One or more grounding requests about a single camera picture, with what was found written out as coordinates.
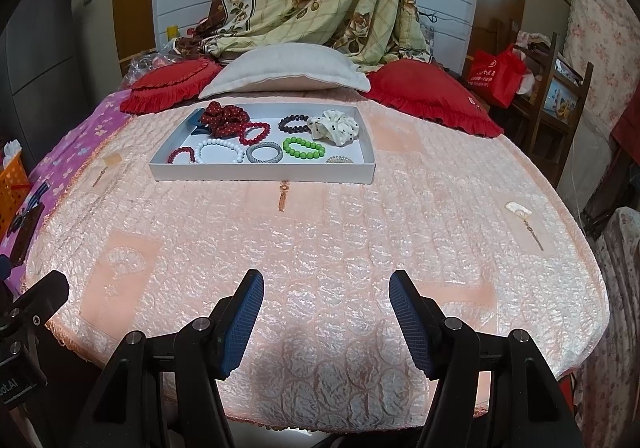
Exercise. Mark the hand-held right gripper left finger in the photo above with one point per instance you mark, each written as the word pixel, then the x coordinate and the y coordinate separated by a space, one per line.
pixel 240 323

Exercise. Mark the purple floral sheet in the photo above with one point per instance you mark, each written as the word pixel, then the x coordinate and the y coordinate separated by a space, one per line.
pixel 75 148

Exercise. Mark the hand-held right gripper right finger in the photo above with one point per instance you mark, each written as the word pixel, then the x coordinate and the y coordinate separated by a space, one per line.
pixel 412 323

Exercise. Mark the white pillow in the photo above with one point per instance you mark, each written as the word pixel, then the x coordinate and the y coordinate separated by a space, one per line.
pixel 285 68

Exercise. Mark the clear plastic bag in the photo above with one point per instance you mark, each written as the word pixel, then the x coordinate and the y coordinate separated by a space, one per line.
pixel 142 68

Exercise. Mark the grey wardrobe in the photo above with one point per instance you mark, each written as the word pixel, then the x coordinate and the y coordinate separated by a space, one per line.
pixel 45 53

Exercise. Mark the white shallow tray box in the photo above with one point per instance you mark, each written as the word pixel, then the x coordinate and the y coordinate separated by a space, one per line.
pixel 260 174

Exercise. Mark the large red ruffled pillow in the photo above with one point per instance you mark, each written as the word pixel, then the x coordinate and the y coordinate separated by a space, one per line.
pixel 425 88

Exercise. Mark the wooden chair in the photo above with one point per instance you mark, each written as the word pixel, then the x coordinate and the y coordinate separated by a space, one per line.
pixel 542 128

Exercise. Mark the small red ruffled pillow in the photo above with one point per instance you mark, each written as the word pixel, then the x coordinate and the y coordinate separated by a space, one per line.
pixel 170 78

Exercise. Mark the red polka dot scrunchie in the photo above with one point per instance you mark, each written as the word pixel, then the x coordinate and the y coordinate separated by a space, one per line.
pixel 225 120

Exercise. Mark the dark brown flat box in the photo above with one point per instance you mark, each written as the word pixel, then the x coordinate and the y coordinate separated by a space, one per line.
pixel 27 233

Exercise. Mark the pink floral quilt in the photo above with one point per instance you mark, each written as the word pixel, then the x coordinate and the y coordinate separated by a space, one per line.
pixel 605 18

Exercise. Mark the blue hair claw clip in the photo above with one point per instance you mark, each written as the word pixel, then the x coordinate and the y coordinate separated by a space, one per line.
pixel 198 128

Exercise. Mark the cream patterned scrunchie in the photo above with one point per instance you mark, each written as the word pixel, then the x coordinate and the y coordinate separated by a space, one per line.
pixel 335 128

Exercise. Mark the small yellow box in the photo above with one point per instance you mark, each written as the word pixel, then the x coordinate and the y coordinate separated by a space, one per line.
pixel 173 33

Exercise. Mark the orange plastic basket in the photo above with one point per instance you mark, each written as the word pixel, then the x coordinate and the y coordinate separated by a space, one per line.
pixel 15 183

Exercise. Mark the red shopping bag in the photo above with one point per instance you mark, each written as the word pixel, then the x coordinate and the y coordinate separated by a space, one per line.
pixel 492 73

